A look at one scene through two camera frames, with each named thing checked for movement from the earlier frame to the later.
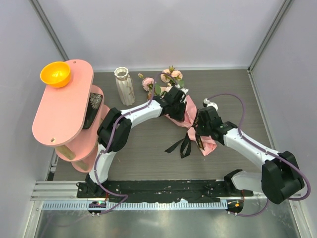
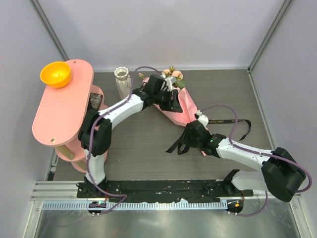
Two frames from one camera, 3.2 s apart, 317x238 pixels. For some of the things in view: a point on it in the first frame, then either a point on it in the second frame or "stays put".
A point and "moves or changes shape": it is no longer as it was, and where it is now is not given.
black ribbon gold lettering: (184, 141) moves or changes shape
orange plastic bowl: (57, 74) stays put
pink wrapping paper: (171, 78) stays put
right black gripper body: (203, 128) → (190, 142)
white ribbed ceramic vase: (125, 86) stays put
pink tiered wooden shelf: (61, 116) stays put
